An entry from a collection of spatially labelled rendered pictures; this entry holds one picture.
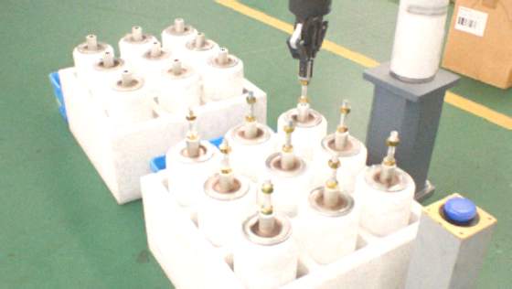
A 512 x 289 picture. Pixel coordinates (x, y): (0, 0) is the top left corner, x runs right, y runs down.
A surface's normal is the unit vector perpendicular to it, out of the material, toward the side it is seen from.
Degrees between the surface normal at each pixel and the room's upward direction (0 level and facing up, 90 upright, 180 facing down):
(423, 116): 90
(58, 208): 0
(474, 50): 89
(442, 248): 90
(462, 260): 90
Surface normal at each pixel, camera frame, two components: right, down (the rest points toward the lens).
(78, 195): 0.02, -0.84
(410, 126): -0.10, 0.54
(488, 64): -0.73, 0.33
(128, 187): 0.54, 0.46
